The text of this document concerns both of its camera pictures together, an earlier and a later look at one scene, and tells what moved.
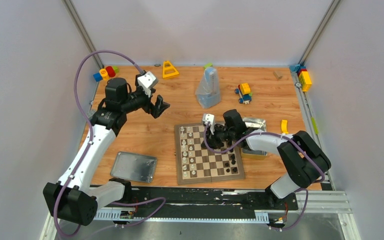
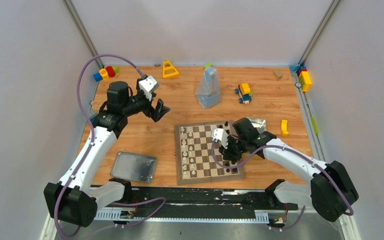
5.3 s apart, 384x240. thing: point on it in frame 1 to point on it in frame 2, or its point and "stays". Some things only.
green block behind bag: (208, 65) stays
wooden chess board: (196, 164) stays
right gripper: (211, 141) to (227, 155)
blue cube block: (97, 77) stays
